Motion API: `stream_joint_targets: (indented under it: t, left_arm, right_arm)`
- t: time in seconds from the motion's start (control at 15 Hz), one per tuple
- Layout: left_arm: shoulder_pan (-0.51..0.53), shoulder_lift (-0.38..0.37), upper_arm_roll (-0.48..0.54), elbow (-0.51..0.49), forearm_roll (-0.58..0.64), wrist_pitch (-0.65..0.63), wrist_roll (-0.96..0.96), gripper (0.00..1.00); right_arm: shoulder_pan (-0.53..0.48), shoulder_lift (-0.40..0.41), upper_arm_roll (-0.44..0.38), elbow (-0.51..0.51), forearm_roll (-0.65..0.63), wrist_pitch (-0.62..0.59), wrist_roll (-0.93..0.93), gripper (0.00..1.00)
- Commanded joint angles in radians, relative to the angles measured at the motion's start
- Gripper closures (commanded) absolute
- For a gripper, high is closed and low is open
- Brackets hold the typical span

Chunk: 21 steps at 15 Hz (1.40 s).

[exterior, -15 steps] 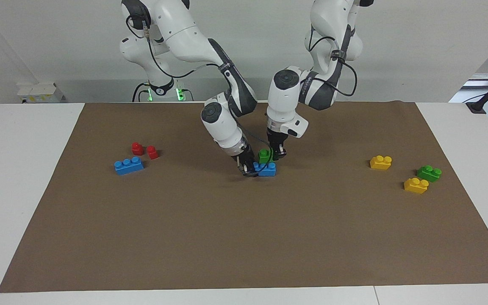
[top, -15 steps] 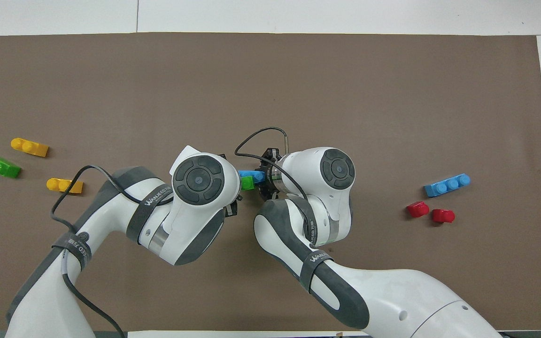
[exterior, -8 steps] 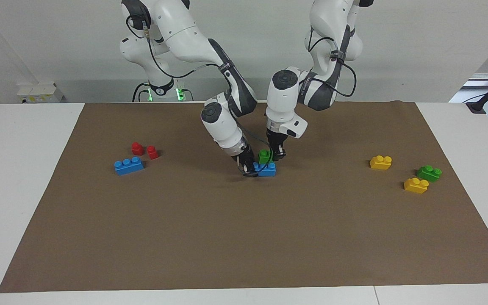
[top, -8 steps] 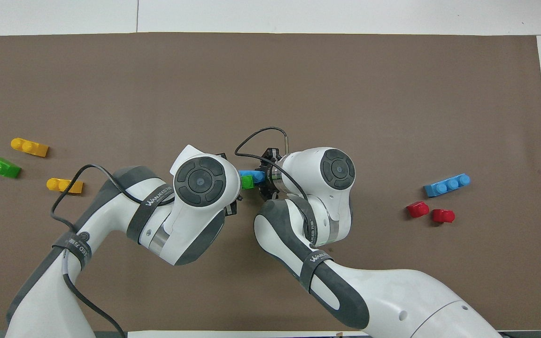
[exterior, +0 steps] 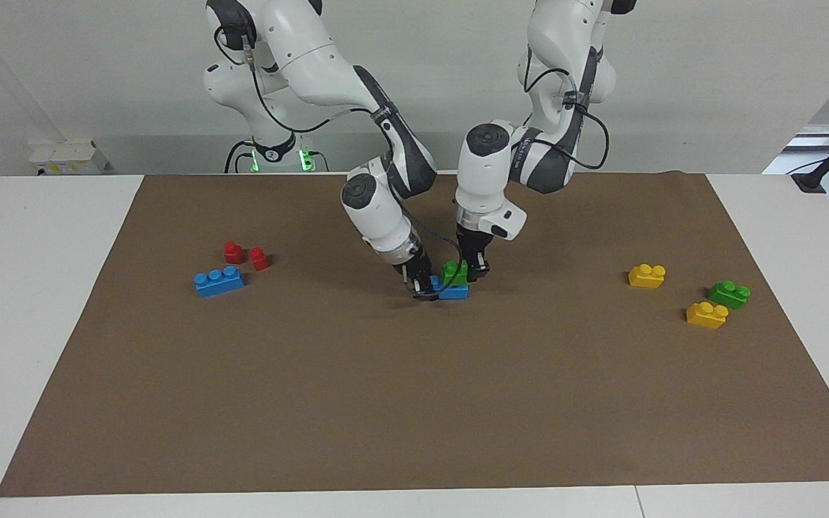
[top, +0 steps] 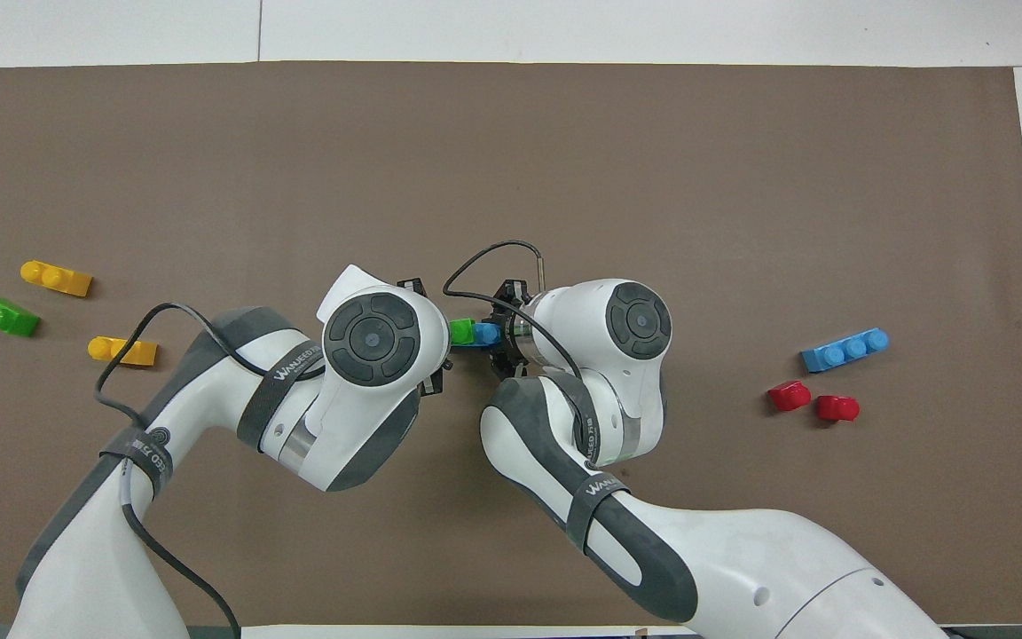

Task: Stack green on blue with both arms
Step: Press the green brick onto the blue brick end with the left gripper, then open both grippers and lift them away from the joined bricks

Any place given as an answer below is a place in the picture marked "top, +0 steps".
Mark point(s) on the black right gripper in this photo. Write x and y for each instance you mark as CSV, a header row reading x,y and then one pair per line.
x,y
506,332

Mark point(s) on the blue three-stud toy brick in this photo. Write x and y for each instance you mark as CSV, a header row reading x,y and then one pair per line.
x,y
844,351
486,335

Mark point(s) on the green two-stud toy brick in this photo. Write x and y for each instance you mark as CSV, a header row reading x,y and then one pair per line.
x,y
461,333
5,317

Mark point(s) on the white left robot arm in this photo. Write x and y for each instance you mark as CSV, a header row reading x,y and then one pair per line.
x,y
369,337

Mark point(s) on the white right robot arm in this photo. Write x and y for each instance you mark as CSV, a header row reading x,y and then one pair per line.
x,y
635,328

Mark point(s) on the brown table mat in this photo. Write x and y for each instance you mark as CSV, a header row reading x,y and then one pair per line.
x,y
564,160

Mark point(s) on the small red toy brick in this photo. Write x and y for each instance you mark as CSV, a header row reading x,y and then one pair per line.
x,y
837,409
790,397

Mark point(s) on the yellow two-stud toy brick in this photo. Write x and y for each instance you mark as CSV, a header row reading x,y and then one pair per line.
x,y
125,352
58,279

